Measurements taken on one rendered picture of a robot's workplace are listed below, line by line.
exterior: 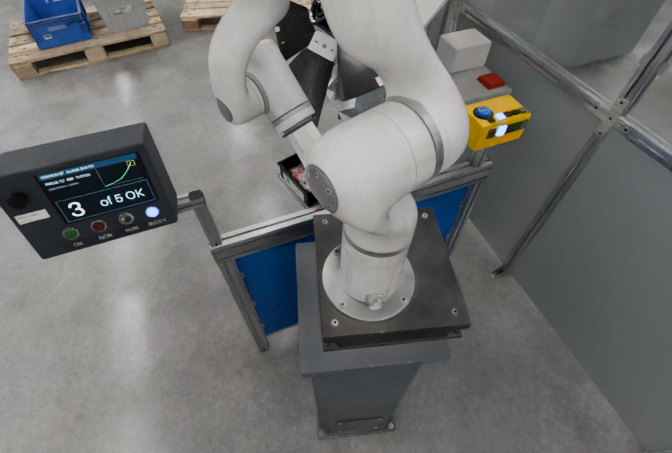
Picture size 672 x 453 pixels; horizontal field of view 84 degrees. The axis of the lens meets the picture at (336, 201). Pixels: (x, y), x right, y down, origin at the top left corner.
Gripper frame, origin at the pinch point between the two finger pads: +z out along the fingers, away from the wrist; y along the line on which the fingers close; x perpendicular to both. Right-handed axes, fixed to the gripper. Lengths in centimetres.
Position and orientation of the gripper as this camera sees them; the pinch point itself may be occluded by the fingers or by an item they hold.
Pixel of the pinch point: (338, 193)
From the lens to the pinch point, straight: 75.8
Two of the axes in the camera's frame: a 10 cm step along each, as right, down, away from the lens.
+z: 5.1, 8.4, 2.2
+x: 8.3, -5.4, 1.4
